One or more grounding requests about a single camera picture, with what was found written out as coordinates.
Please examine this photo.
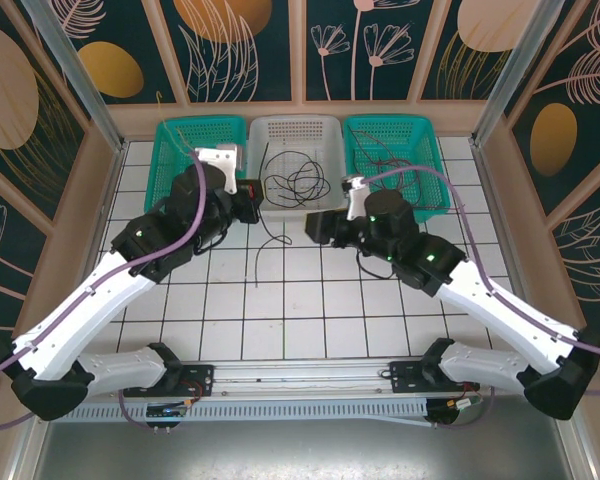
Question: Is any black mounting plate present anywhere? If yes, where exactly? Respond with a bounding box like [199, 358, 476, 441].
[179, 363, 216, 397]
[388, 359, 431, 394]

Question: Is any thin black right gripper wire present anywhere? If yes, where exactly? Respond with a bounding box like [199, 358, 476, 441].
[355, 249, 397, 281]

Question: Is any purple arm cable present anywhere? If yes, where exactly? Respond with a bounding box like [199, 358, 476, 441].
[0, 149, 207, 432]
[361, 166, 600, 431]

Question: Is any small circuit board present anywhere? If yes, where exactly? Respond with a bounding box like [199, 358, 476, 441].
[146, 402, 189, 420]
[447, 397, 481, 414]

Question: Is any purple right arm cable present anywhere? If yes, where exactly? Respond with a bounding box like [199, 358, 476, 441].
[361, 166, 600, 431]

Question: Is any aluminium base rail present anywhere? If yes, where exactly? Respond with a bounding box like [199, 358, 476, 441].
[179, 360, 481, 401]

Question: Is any teal plastic basket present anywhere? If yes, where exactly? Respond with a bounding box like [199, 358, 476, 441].
[144, 116, 248, 225]
[340, 114, 452, 225]

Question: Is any thin black left gripper wire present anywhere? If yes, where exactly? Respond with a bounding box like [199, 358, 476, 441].
[193, 227, 227, 254]

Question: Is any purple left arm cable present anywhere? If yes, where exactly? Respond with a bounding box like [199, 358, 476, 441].
[0, 149, 207, 432]

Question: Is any thin black gripper wire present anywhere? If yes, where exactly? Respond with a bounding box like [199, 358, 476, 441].
[355, 249, 397, 281]
[193, 227, 227, 254]

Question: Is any brushed metal plate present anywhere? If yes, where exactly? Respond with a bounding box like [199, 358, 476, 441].
[32, 418, 581, 480]

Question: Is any white slotted cable duct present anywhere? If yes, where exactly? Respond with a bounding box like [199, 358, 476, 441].
[87, 398, 434, 425]

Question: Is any aluminium frame post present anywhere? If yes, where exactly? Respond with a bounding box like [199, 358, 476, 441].
[471, 0, 562, 149]
[19, 0, 127, 154]

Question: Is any white plastic basket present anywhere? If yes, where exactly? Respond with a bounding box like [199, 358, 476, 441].
[247, 114, 345, 224]

